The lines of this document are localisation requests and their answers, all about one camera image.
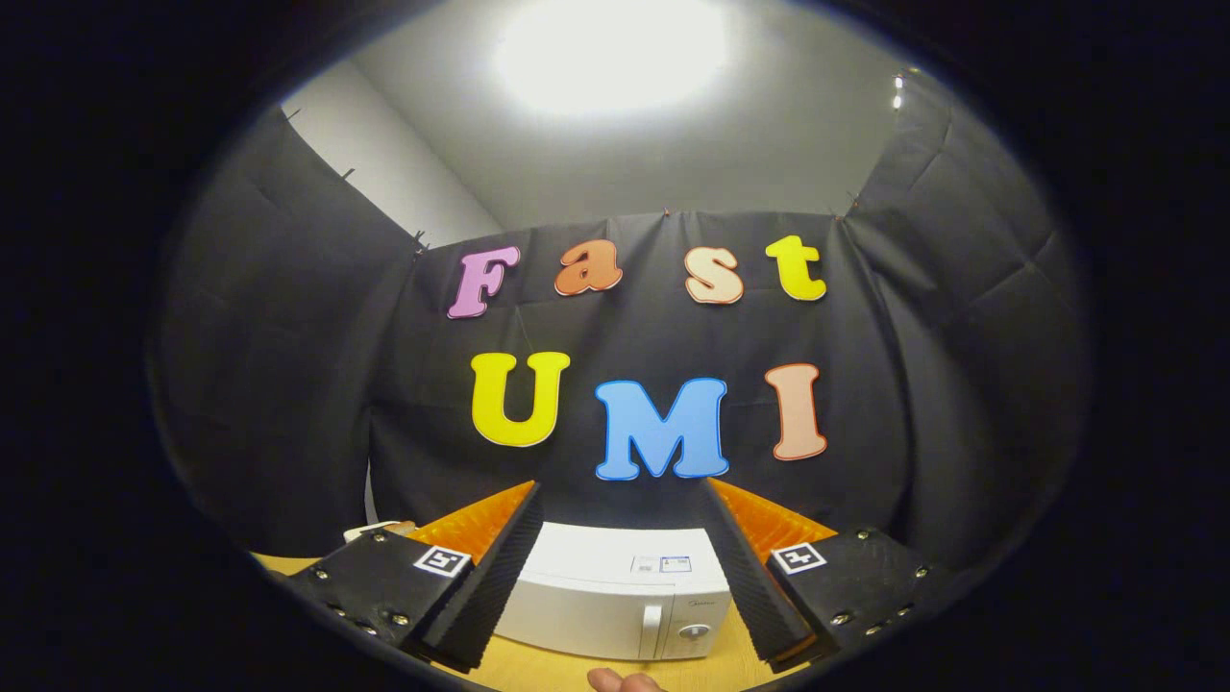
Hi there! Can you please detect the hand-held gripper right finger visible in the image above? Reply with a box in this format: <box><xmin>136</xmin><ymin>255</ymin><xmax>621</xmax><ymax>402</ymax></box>
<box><xmin>700</xmin><ymin>478</ymin><xmax>962</xmax><ymax>674</ymax></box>

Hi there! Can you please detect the white microwave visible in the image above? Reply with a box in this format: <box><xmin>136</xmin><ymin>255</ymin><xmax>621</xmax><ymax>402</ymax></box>
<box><xmin>495</xmin><ymin>522</ymin><xmax>733</xmax><ymax>661</ymax></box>

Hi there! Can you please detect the white toaster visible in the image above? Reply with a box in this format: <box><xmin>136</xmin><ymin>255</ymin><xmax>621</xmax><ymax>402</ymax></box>
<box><xmin>344</xmin><ymin>520</ymin><xmax>416</xmax><ymax>545</ymax></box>

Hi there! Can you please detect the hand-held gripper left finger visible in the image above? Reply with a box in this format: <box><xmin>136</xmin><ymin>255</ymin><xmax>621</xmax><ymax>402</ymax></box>
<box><xmin>286</xmin><ymin>481</ymin><xmax>545</xmax><ymax>674</ymax></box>

